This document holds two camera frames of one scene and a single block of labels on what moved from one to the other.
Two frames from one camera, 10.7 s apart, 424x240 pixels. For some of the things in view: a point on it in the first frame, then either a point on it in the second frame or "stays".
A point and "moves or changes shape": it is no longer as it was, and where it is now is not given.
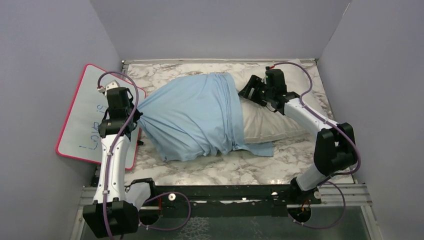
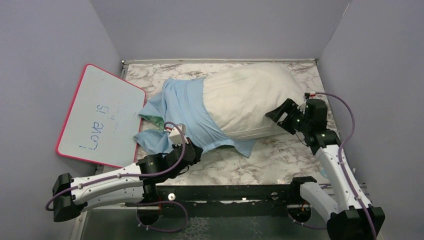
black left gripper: [136, 114] → [198, 151]
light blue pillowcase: [196, 116] moves or changes shape
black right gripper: [256, 84] → [290, 107]
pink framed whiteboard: [80, 138] stays
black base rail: [229, 200] stays
